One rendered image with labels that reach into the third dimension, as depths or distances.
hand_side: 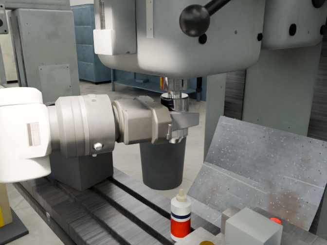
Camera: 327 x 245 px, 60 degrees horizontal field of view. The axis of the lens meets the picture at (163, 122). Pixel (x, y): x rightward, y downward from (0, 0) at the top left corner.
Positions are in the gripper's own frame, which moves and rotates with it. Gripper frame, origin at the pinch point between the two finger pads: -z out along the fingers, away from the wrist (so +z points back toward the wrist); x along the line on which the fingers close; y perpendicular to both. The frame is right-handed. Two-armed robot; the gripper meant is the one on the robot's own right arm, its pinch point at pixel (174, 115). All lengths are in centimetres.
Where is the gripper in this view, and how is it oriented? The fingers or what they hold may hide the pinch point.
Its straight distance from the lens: 47.1
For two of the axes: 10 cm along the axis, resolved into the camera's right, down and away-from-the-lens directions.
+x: -3.8, -2.9, 8.8
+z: -9.2, 1.1, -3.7
